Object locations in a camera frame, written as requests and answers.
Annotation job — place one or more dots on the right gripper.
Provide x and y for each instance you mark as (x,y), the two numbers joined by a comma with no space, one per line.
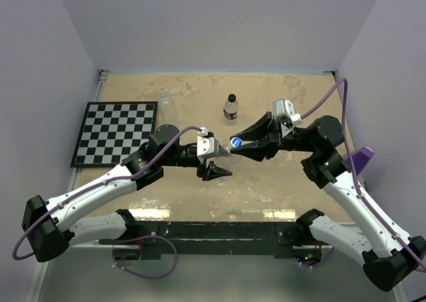
(267,125)

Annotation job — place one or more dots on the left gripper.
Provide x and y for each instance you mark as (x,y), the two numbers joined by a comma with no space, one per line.
(212,171)

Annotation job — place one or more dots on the blue bottle cap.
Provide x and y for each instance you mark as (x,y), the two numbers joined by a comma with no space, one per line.
(235,142)

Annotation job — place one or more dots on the small clear plastic bottle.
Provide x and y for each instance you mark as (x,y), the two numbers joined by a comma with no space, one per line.
(230,109)

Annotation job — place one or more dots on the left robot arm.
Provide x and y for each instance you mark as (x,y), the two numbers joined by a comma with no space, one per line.
(51,226)

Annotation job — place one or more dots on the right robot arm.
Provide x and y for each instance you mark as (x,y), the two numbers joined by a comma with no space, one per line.
(386,252)

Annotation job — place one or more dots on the purple object table edge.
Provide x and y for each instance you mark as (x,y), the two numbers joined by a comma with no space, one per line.
(361,157)

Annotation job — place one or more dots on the black white checkerboard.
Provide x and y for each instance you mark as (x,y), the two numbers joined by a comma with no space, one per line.
(119,129)

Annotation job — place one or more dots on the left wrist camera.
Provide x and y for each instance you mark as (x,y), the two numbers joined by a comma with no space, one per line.
(207,145)

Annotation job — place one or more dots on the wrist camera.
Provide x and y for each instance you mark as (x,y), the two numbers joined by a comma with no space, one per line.
(284,112)
(207,145)

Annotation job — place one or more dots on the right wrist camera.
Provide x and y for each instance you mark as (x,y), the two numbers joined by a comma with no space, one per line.
(284,112)

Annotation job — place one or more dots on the aluminium rail left edge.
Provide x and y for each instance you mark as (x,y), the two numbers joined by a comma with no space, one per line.
(83,137)

